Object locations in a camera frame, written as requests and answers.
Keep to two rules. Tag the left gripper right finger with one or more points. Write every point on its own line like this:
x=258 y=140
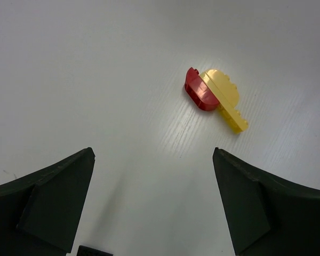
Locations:
x=266 y=214

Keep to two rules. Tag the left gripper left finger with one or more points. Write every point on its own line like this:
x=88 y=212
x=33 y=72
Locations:
x=40 y=212

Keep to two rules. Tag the black square lego plate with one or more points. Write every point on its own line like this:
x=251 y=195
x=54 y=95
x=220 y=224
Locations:
x=87 y=251

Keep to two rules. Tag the yellow lego assembly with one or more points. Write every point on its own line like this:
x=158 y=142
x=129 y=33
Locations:
x=228 y=97

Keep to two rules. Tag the red curved lego brick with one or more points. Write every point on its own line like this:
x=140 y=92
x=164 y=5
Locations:
x=199 y=92

